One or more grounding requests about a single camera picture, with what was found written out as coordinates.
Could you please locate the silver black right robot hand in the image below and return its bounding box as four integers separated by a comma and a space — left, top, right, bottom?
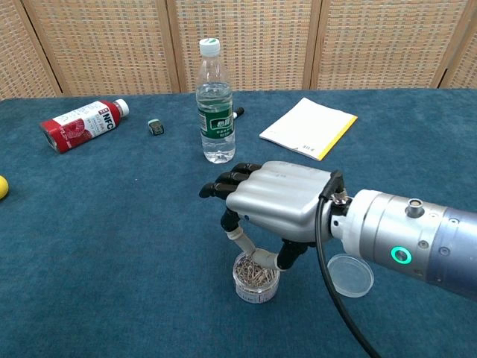
198, 160, 334, 271

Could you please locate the clear jar of paper clips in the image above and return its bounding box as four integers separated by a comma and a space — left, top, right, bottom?
233, 251, 281, 304

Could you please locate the white notebook yellow spine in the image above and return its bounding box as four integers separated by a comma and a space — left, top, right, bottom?
259, 97, 358, 162

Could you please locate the clear water bottle green label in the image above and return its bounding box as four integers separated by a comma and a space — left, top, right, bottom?
195, 37, 237, 164

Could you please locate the clear round plastic lid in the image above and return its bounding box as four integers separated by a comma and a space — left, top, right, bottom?
326, 253, 375, 298

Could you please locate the woven folding screen panel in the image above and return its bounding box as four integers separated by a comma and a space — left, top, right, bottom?
440, 18, 477, 90
310, 0, 469, 91
0, 0, 63, 101
165, 0, 322, 93
21, 0, 181, 97

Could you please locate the blue tablecloth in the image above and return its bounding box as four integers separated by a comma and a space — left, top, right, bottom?
0, 88, 477, 358

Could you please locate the red juice bottle white cap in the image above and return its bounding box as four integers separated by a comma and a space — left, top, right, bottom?
39, 98, 130, 154

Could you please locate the black cable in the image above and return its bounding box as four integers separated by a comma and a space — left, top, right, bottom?
315, 169, 382, 358

